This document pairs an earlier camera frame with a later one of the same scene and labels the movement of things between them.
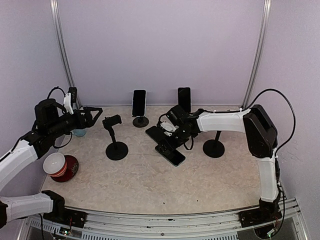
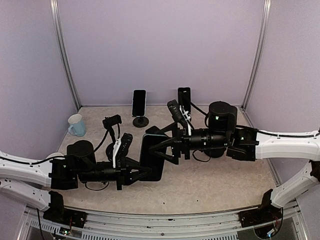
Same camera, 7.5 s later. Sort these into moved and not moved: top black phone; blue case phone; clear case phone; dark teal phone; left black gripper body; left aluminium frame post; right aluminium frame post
Moved: dark teal phone; left black gripper body
Not moved: right aluminium frame post; left aluminium frame post; clear case phone; blue case phone; top black phone
